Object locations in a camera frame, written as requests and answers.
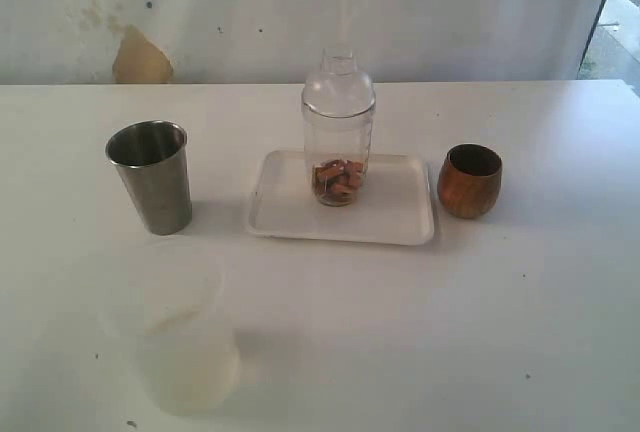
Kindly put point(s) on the white rectangular tray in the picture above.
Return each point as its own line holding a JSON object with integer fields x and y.
{"x": 393, "y": 207}

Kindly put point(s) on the white backdrop cloth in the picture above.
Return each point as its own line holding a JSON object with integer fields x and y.
{"x": 273, "y": 41}

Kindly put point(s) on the clear plastic measuring cup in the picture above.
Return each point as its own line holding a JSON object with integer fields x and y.
{"x": 337, "y": 152}

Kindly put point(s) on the translucent plastic container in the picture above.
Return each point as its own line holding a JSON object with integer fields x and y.
{"x": 162, "y": 304}

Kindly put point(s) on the brown wooden cup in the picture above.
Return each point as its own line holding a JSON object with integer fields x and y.
{"x": 469, "y": 180}

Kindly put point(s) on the clear plastic shaker lid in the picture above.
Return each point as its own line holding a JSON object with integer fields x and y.
{"x": 337, "y": 87}

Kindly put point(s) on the brown food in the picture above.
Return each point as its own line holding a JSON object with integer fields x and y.
{"x": 336, "y": 182}

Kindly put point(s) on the stainless steel cup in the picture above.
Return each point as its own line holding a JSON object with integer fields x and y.
{"x": 150, "y": 158}

